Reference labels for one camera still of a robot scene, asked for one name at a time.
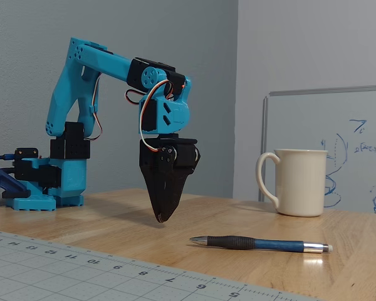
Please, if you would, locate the black motor controller board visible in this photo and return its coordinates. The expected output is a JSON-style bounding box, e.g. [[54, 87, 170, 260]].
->
[[13, 147, 39, 172]]

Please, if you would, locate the grey cutting mat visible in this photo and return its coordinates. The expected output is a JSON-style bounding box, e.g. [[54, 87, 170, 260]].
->
[[0, 228, 321, 301]]

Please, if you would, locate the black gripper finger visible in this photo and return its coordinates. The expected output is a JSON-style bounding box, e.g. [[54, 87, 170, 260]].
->
[[140, 165, 166, 223], [159, 169, 194, 224]]

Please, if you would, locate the tricolour servo cable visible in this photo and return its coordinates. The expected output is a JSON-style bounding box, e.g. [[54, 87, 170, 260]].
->
[[83, 74, 103, 141], [138, 79, 170, 152]]

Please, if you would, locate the whiteboard with blue drawings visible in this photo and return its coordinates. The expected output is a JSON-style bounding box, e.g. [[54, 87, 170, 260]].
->
[[261, 85, 376, 216]]

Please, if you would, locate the blue black mechanical pen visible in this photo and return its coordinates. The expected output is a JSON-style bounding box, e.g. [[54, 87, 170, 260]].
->
[[189, 235, 333, 254]]

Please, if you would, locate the white paper cup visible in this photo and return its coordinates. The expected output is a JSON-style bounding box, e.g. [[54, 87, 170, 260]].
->
[[256, 149, 329, 218]]

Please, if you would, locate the dark blue table clamp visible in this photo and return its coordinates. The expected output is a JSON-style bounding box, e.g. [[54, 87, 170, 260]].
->
[[0, 166, 31, 199]]

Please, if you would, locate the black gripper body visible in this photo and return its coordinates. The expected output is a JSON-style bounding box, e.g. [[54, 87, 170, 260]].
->
[[139, 134, 202, 176]]

